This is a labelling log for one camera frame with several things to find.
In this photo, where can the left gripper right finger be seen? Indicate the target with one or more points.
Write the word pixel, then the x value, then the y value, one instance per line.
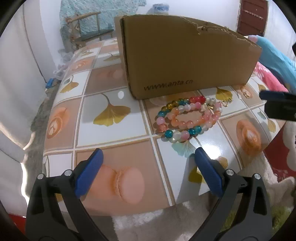
pixel 253 218

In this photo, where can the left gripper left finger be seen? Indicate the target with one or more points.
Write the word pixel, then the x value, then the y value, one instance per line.
pixel 44 220

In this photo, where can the pink floral blanket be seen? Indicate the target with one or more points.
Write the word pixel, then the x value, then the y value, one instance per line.
pixel 268 78

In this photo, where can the blue pillow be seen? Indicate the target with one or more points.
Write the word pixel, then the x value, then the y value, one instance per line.
pixel 282 67

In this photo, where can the brown wooden door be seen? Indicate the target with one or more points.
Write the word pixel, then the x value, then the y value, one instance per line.
pixel 252 17

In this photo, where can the patterned tile tablecloth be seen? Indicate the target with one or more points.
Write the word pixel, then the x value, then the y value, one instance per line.
pixel 142 171

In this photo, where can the white curtain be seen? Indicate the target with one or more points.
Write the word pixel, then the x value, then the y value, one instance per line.
pixel 30 46

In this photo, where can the brown cardboard box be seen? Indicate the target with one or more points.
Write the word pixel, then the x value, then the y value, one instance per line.
pixel 163 55

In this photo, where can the blue water bottle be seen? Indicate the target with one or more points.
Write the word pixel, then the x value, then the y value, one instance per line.
pixel 160 9

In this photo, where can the wooden chair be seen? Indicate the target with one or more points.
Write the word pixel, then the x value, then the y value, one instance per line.
pixel 85 28

